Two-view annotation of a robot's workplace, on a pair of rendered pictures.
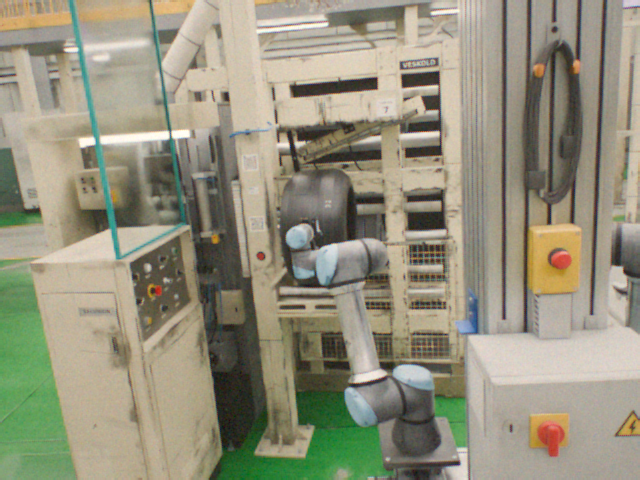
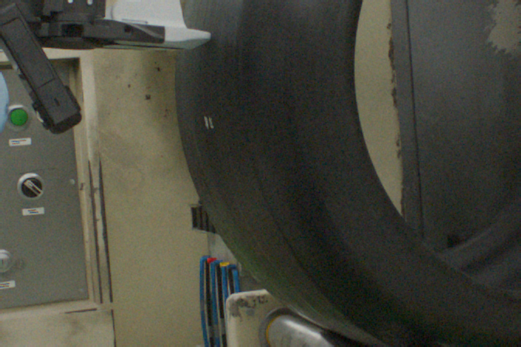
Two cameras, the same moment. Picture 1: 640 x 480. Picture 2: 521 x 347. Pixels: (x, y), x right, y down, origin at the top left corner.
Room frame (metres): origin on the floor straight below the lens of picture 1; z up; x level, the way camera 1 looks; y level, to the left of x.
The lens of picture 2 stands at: (1.76, -0.84, 1.15)
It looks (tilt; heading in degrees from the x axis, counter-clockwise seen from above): 3 degrees down; 57
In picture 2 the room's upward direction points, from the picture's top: 4 degrees counter-clockwise
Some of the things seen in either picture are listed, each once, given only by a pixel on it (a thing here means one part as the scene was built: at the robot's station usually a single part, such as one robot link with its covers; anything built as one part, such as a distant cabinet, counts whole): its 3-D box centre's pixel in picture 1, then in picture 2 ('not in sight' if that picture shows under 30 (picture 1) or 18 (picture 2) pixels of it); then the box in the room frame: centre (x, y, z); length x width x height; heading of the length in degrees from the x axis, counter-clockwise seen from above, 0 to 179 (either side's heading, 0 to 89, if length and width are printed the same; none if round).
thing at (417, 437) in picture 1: (415, 424); not in sight; (1.46, -0.28, 0.77); 0.15 x 0.15 x 0.10
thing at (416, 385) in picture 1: (412, 390); not in sight; (1.46, -0.27, 0.88); 0.13 x 0.12 x 0.14; 109
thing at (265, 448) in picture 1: (285, 437); not in sight; (2.56, 0.22, 0.02); 0.27 x 0.27 x 0.04; 77
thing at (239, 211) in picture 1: (243, 228); not in sight; (2.55, 0.31, 1.19); 0.05 x 0.04 x 0.48; 167
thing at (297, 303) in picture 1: (314, 303); not in sight; (2.39, 0.00, 0.83); 0.36 x 0.09 x 0.06; 77
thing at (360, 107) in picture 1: (341, 109); not in sight; (2.78, -0.22, 1.71); 0.61 x 0.25 x 0.15; 77
